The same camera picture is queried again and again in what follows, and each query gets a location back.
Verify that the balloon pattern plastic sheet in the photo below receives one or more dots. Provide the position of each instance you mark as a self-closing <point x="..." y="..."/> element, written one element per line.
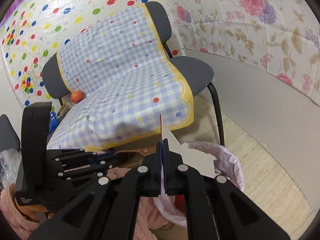
<point x="37" y="29"/>

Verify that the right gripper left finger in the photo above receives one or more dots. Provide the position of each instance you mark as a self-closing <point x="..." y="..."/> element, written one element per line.
<point x="106" y="209"/>

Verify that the blue checkered blanket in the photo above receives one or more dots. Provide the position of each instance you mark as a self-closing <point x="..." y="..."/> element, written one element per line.
<point x="130" y="85"/>

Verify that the red apple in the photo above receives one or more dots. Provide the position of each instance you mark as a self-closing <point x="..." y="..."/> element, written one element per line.
<point x="77" y="96"/>

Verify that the blue plastic basket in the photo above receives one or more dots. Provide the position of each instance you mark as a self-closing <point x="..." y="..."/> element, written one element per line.
<point x="54" y="122"/>

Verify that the clear plastic bag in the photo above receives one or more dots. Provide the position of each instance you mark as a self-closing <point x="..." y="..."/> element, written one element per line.
<point x="10" y="163"/>

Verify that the pink fluffy cushion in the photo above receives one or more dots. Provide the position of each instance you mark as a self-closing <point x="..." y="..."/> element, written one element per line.
<point x="23" y="220"/>

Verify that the brown flat wooden piece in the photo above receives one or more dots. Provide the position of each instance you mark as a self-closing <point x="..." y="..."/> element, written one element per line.
<point x="131" y="158"/>

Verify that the floral pattern plastic sheet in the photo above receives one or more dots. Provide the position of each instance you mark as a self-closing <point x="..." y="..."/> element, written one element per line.
<point x="280" y="37"/>

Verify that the white cardboard sheet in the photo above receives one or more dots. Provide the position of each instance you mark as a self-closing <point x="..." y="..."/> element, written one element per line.
<point x="203" y="162"/>

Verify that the pink trash bag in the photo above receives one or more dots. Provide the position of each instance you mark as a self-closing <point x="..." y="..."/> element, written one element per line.
<point x="228" y="165"/>

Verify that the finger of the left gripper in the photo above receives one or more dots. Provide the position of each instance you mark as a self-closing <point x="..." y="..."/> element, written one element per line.
<point x="100" y="156"/>
<point x="72" y="170"/>

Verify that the grey office chair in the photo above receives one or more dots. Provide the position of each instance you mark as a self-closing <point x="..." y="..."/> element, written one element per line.
<point x="197" y="73"/>

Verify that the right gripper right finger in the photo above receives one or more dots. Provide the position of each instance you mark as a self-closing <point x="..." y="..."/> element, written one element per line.
<point x="215" y="207"/>

